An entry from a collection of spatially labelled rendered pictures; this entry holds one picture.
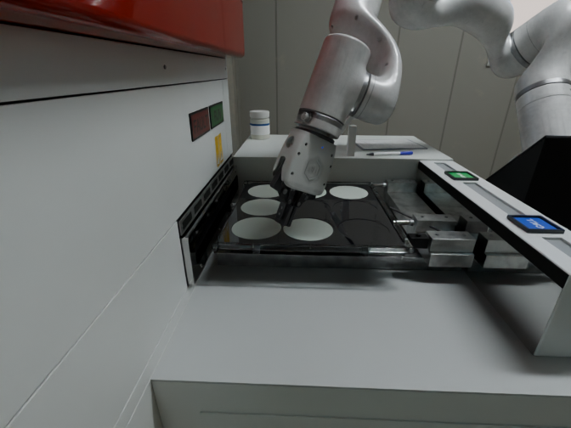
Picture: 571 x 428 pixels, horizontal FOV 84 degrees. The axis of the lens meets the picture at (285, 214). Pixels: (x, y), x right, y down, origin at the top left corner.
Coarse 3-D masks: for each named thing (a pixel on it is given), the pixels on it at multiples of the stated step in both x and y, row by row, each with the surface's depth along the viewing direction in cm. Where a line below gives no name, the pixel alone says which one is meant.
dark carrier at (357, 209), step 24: (240, 216) 70; (264, 216) 70; (312, 216) 70; (336, 216) 70; (360, 216) 70; (384, 216) 70; (240, 240) 60; (264, 240) 60; (288, 240) 60; (336, 240) 60; (360, 240) 60; (384, 240) 60
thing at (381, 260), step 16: (224, 256) 65; (240, 256) 65; (256, 256) 65; (272, 256) 65; (288, 256) 65; (304, 256) 64; (320, 256) 64; (336, 256) 64; (352, 256) 64; (368, 256) 64; (384, 256) 64; (400, 256) 64; (416, 256) 64
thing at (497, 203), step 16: (432, 160) 89; (448, 176) 76; (464, 192) 66; (480, 192) 67; (496, 192) 66; (496, 208) 58; (512, 208) 59; (528, 208) 58; (512, 224) 52; (528, 240) 47; (544, 240) 47; (560, 240) 48; (560, 256) 43; (560, 304) 41; (560, 320) 42; (544, 336) 44; (560, 336) 43; (544, 352) 45; (560, 352) 45
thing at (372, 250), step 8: (216, 248) 58; (224, 248) 58; (232, 248) 58; (240, 248) 58; (248, 248) 57; (256, 248) 57; (264, 248) 57; (272, 248) 57; (280, 248) 57; (288, 248) 57; (296, 248) 57; (304, 248) 57; (312, 248) 57; (320, 248) 57; (328, 248) 57; (336, 248) 57; (344, 248) 57; (352, 248) 57; (360, 248) 57; (368, 248) 57; (376, 248) 57; (384, 248) 57; (392, 248) 57; (400, 248) 57; (408, 248) 56
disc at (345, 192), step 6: (342, 186) 88; (348, 186) 88; (330, 192) 83; (336, 192) 83; (342, 192) 83; (348, 192) 83; (354, 192) 83; (360, 192) 83; (366, 192) 83; (342, 198) 79; (348, 198) 79; (354, 198) 79; (360, 198) 79
